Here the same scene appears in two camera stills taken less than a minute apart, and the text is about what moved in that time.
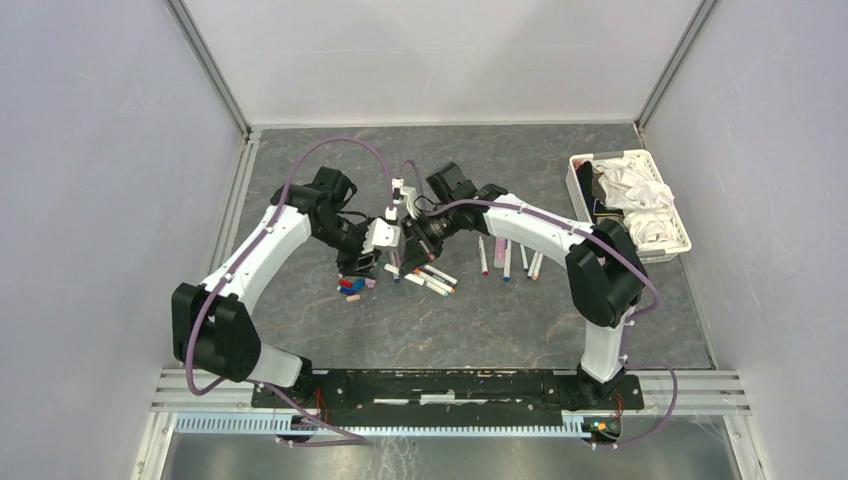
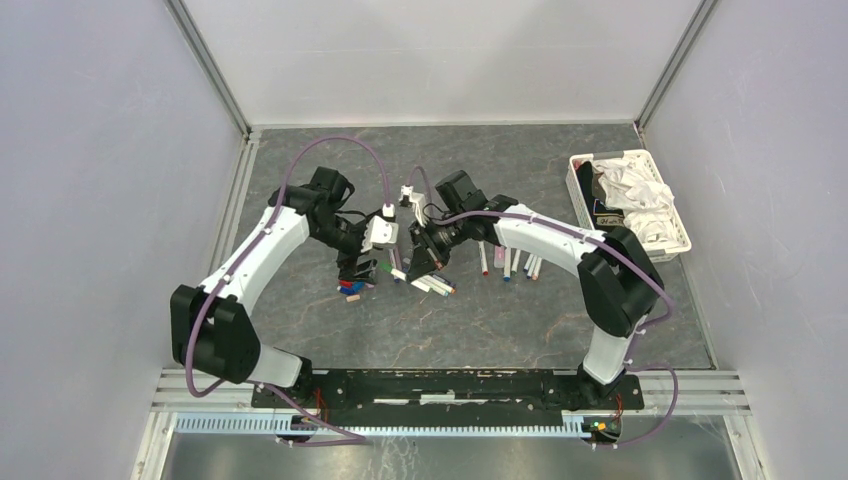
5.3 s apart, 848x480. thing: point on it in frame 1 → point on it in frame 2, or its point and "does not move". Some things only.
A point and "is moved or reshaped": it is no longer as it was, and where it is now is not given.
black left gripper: x=349 y=265 does not move
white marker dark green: x=524 y=258 is moved or reshaped
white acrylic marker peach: x=535 y=273 does not move
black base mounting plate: x=446 y=397 does not move
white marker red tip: x=483 y=257 does not move
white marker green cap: x=410 y=277 is moved or reshaped
